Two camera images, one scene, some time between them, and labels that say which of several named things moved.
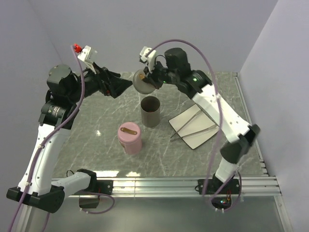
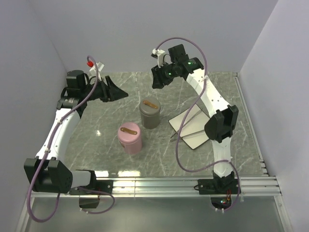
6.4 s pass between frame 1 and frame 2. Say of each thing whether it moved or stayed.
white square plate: stayed
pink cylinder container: stayed
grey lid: moved
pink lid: stayed
